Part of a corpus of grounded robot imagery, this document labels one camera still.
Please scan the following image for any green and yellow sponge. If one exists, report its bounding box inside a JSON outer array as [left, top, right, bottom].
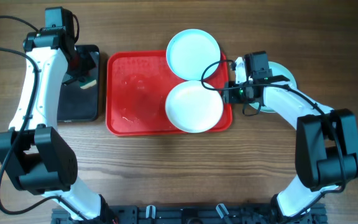
[[79, 78, 98, 90]]

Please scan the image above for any light blue plate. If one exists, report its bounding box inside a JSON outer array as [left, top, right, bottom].
[[166, 29, 221, 80], [260, 61, 298, 113]]

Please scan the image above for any white plate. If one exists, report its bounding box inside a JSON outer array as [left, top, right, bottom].
[[165, 81, 224, 133]]

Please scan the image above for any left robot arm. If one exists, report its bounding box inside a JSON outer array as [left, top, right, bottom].
[[0, 7, 117, 223]]

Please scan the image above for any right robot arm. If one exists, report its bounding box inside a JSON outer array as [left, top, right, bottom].
[[223, 52, 358, 223]]

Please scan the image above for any black rectangular tray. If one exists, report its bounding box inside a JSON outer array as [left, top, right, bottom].
[[57, 45, 100, 122]]

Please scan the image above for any red plastic tray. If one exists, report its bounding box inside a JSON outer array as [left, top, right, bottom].
[[106, 50, 232, 136]]

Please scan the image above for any light blue plate top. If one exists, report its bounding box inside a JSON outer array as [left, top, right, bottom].
[[166, 29, 221, 80]]

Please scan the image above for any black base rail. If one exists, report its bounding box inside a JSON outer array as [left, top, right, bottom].
[[50, 203, 328, 224]]

